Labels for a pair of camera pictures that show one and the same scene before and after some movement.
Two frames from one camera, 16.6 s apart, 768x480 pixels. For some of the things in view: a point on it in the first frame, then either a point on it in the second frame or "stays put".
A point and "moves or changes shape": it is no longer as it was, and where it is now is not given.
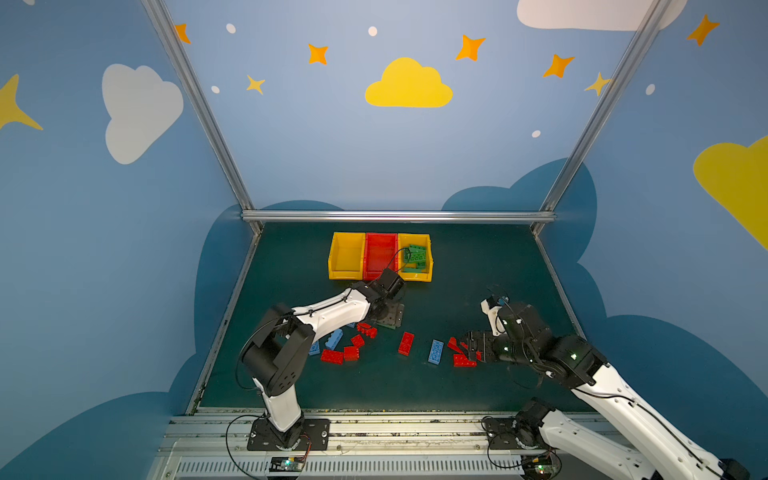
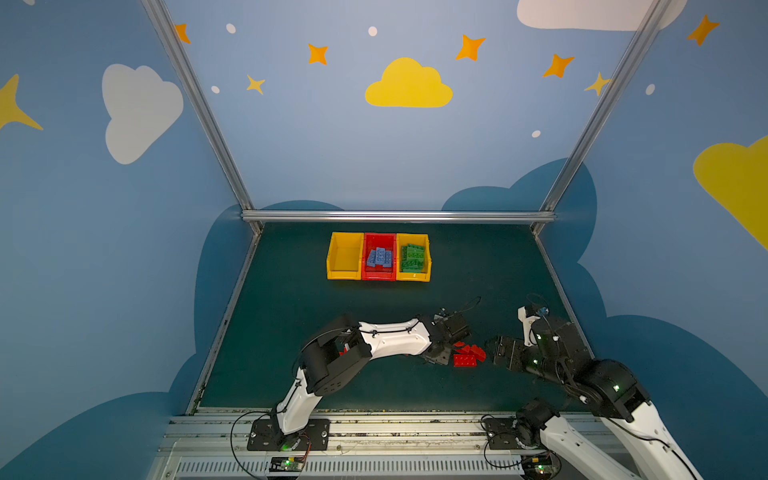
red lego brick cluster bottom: (460, 360) stays put
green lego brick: (419, 260) stays put
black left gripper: (389, 312) → (447, 343)
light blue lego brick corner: (314, 349) moves or changes shape
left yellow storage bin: (346, 256) stays put
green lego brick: (415, 254) stays put
